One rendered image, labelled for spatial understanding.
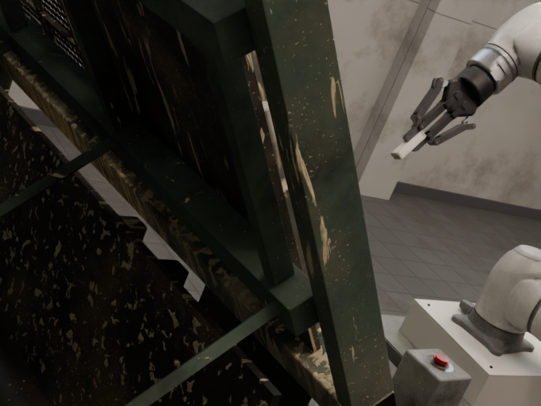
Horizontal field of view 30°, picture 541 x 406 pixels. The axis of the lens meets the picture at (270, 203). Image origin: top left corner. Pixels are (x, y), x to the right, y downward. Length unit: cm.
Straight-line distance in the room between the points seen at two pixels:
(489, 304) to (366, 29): 370
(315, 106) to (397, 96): 478
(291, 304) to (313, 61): 56
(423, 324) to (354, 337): 86
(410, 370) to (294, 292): 50
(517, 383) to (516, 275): 28
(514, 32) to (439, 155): 503
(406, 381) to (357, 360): 34
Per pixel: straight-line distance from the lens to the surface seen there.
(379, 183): 663
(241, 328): 197
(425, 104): 198
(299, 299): 195
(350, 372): 207
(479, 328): 282
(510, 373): 273
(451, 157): 713
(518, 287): 275
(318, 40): 156
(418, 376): 235
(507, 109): 726
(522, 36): 205
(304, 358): 229
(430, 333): 282
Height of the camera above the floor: 186
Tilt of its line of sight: 19 degrees down
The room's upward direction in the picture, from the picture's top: 23 degrees clockwise
